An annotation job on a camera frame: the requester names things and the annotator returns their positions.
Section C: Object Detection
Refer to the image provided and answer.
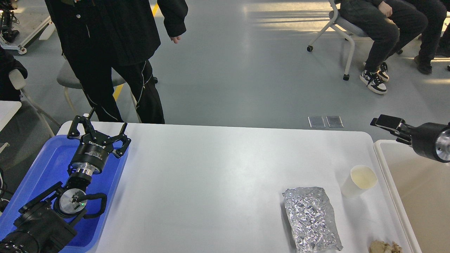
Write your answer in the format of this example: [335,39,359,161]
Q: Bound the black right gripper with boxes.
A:
[370,114,450,163]

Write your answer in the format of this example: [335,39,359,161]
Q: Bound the seated person black trousers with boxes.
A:
[340,0,428,95]

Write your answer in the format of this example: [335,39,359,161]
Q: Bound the white side table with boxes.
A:
[0,100,21,131]

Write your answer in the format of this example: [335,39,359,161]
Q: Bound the standing person in black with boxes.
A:
[45,0,188,124]

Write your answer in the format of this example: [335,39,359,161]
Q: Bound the white paper cup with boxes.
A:
[341,165,378,197]

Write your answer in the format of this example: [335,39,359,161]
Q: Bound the crumpled brown paper wad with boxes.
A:
[369,240,403,253]

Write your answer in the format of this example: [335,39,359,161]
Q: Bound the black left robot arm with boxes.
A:
[1,115,131,253]

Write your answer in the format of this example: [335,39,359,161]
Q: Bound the white plastic bin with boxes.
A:
[373,140,450,253]

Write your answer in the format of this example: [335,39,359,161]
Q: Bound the white chair right background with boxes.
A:
[307,0,369,81]

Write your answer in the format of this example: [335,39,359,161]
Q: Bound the blue plastic tray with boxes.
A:
[0,135,128,253]

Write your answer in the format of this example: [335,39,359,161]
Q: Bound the person at left edge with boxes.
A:
[0,47,28,101]

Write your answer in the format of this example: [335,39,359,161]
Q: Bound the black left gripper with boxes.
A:
[67,108,131,175]

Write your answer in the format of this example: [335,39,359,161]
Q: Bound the crumpled silver foil bag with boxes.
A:
[282,186,343,253]

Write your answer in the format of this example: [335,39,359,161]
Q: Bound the white chair far left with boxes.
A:
[8,69,61,137]

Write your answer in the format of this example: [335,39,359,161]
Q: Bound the white equipment base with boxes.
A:
[1,0,51,55]

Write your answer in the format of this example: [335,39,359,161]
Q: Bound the left metal floor plate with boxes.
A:
[308,116,326,128]

